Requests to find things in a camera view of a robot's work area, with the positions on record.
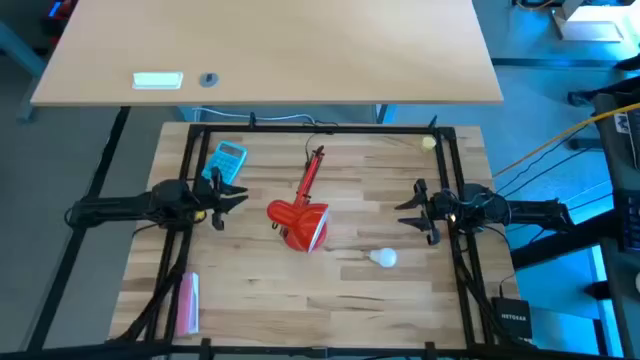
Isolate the black metal table frame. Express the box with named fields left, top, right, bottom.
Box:
left=0, top=105, right=640, bottom=360

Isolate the pink box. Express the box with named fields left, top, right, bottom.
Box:
left=175, top=272, right=201, bottom=337

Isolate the blue calculator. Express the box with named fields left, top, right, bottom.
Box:
left=201, top=140, right=249, bottom=185

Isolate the beige wooden desk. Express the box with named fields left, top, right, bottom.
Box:
left=29, top=0, right=505, bottom=107

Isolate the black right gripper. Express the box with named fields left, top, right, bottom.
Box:
left=394, top=178, right=454, bottom=247

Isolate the white lightbulb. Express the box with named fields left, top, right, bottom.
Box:
left=368, top=247, right=399, bottom=269

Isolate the person's foot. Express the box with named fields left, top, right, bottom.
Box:
left=566, top=74, right=640, bottom=107

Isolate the black lamp power cable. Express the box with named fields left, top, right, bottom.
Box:
left=303, top=120, right=340, bottom=161

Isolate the white box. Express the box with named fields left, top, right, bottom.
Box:
left=551, top=0, right=640, bottom=43

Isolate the black Netgear network switch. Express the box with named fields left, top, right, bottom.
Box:
left=491, top=296, right=534, bottom=341

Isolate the yellow cable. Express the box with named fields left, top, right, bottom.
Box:
left=492, top=102, right=640, bottom=179

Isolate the white cable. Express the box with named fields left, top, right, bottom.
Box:
left=192, top=106, right=317, bottom=125

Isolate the red desk lamp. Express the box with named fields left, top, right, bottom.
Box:
left=266, top=145, right=331, bottom=253

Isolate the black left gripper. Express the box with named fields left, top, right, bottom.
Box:
left=192, top=166, right=250, bottom=232

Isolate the black cable bundle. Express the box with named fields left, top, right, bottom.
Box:
left=448, top=229, right=506, bottom=346
left=113, top=227, right=195, bottom=343

